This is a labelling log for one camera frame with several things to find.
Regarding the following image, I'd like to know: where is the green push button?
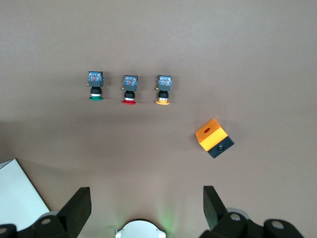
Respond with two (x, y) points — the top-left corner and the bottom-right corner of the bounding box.
(88, 71), (105, 102)

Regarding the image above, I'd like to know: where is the orange black button box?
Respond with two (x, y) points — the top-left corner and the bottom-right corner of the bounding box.
(195, 118), (235, 159)

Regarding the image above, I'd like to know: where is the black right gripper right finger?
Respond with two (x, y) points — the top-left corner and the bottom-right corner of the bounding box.
(200, 185), (248, 238)

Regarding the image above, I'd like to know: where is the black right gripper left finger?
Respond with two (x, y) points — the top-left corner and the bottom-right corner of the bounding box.
(33, 187), (92, 238)

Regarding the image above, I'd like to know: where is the yellow push button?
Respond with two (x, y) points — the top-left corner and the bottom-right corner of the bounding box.
(155, 75), (173, 106)

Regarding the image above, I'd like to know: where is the red push button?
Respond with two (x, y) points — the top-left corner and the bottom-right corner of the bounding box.
(122, 75), (138, 105)

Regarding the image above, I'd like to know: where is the white drawer cabinet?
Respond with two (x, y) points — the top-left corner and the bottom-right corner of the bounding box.
(0, 158), (52, 233)

